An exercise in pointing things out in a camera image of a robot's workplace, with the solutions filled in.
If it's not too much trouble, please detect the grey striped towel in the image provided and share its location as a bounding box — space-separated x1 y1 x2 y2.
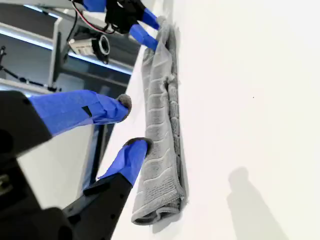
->
131 16 189 226

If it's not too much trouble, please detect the red white servo wire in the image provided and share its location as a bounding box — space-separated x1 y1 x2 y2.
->
71 0 116 35

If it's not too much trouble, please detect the silver camera box with label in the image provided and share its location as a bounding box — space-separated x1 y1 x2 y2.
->
67 33 111 65

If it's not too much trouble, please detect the black camera cable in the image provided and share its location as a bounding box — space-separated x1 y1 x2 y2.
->
65 9 79 43

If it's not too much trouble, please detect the white frame post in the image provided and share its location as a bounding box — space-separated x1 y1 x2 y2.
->
48 17 63 89

